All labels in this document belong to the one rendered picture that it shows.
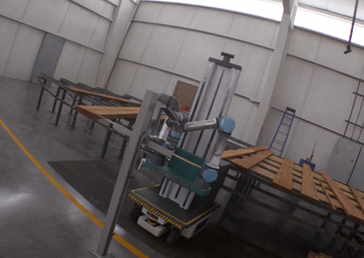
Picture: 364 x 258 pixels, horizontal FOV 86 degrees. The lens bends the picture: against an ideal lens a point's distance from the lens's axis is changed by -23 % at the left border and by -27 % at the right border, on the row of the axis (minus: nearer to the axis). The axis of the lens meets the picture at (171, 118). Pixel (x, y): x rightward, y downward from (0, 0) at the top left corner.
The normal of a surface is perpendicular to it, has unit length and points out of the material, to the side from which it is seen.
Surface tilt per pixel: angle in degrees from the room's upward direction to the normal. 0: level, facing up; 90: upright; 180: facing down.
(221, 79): 90
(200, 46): 88
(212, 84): 90
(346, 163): 90
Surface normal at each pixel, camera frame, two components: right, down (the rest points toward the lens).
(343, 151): -0.48, -0.09
